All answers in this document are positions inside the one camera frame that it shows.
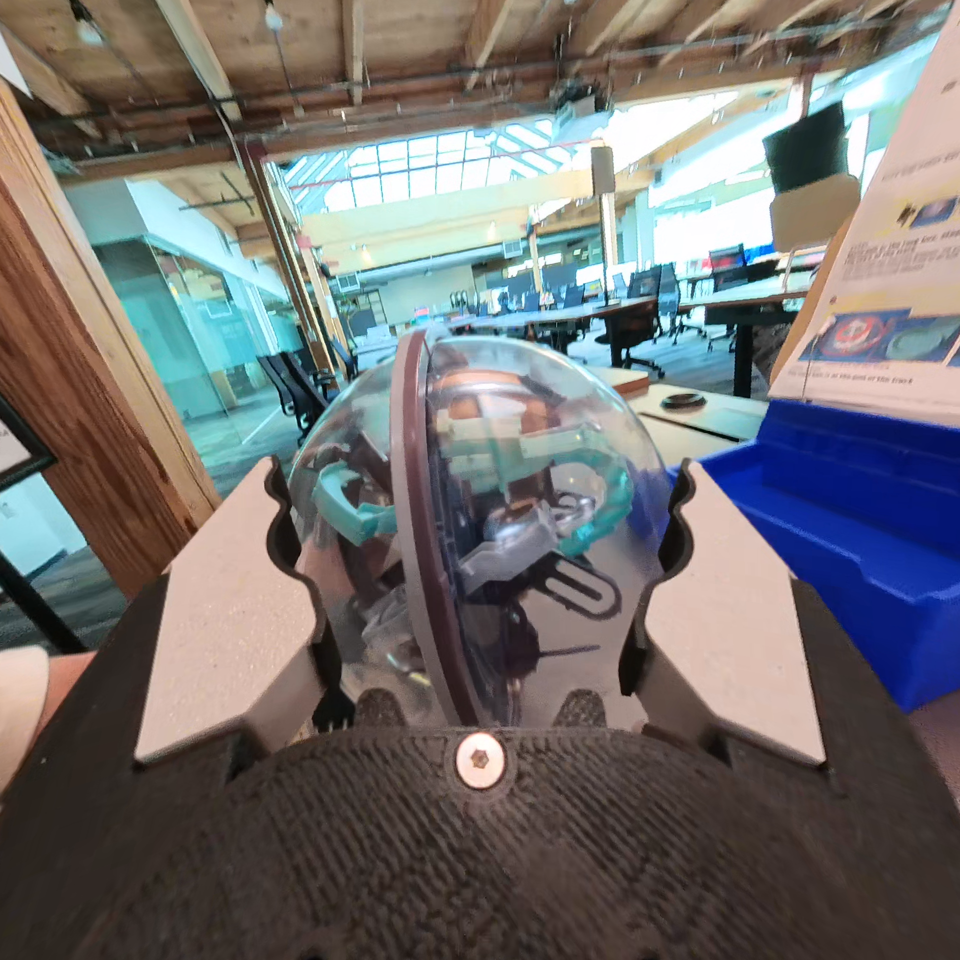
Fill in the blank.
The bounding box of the wooden pillar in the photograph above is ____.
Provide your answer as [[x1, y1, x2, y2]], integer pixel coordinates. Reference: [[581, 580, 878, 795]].
[[0, 75, 224, 601]]

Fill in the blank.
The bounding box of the blue plastic bin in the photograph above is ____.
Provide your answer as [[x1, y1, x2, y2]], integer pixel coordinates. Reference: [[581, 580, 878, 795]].
[[667, 397, 960, 714]]

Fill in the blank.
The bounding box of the brown cardboard board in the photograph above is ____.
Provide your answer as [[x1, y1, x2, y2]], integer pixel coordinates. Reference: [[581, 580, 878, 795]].
[[771, 217, 856, 393]]

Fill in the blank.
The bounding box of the black office chair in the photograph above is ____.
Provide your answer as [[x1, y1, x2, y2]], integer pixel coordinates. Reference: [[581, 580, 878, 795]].
[[256, 348, 340, 445]]

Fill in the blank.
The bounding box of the black beige cylinder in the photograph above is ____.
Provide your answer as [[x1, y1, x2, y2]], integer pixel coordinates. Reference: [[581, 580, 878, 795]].
[[762, 101, 862, 254]]

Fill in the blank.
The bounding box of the printed instruction sheet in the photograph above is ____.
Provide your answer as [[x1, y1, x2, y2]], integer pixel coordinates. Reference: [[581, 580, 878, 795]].
[[768, 30, 960, 421]]

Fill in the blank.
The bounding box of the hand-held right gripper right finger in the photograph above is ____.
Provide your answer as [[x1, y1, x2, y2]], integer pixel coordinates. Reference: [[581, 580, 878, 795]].
[[618, 459, 828, 768]]

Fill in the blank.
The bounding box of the clear plastic maze ball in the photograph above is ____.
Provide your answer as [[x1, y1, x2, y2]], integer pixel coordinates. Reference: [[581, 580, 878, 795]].
[[287, 326, 672, 729]]

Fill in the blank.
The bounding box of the person's left forearm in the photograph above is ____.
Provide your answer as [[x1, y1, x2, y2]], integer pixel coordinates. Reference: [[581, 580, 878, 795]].
[[0, 645, 100, 792]]

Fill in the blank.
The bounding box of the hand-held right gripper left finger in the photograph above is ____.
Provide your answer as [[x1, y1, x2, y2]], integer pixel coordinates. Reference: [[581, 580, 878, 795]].
[[133, 456, 354, 765]]

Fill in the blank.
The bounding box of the framed black-white marker sign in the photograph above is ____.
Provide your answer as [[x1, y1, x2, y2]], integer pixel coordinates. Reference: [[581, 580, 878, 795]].
[[0, 397, 59, 492]]

